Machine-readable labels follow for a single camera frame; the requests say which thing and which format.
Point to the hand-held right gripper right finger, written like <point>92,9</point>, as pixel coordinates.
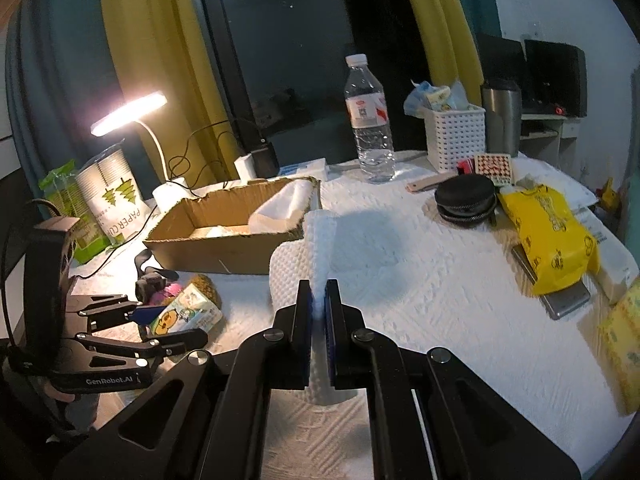
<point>330,320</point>

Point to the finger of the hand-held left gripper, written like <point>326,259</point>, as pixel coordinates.
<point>150,347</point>
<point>107,306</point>

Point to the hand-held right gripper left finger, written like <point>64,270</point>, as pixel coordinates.
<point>306,320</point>

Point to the colourful snack packet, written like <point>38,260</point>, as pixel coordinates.
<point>187,310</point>

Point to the white paper towel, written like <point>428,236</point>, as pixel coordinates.
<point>320,250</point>

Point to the cardboard box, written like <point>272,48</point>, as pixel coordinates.
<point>210,255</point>

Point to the pink soft toy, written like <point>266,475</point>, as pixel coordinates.
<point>171,294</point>

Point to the person's left hand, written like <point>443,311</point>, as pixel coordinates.
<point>62,396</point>

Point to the yellow loofah sponge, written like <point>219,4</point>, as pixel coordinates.
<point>205,282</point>

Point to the green packet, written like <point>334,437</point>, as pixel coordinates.
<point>60,185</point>

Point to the white textured table cover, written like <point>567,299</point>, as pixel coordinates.
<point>425,285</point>

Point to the paper cup sleeve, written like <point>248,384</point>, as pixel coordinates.
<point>112,195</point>

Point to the white folded tissue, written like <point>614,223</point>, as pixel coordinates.
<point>280,210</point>

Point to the white and blue box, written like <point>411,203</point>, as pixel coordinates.
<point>305,167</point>

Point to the white charger block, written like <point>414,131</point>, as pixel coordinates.
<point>244,167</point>

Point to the black box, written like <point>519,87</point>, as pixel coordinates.
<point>265,160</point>

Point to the wooden comb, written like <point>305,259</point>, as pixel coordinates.
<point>427,183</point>

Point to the teal curtain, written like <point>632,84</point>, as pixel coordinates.
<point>60,100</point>

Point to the black round zipper case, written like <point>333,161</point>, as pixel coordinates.
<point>465,197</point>

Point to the white desk lamp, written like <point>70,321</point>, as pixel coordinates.
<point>130,112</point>

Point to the clear plastic water bottle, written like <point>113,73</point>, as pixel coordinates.
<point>369,135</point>

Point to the small red box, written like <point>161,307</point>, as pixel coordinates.
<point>466,166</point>

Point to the white plastic basket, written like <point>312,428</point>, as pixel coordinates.
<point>455,137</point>

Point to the red patterned box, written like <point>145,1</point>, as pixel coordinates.
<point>492,169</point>

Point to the yellow plastic packet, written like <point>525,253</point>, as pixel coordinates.
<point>547,235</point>

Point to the silver phone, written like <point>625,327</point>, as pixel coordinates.
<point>565,302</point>

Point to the pale snack packets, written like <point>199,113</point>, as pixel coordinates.
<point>435,96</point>

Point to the yellow curtain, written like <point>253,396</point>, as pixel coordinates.
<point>160,50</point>
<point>440,20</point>

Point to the steel tumbler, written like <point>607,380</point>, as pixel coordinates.
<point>501,120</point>

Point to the white shelf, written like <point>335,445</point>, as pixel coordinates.
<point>547,132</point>

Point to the white tissue pack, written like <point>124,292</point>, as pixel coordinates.
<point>612,260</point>

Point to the yellow tissue pack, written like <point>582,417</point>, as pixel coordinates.
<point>622,350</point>

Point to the black monitor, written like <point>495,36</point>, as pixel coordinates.
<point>555,75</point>

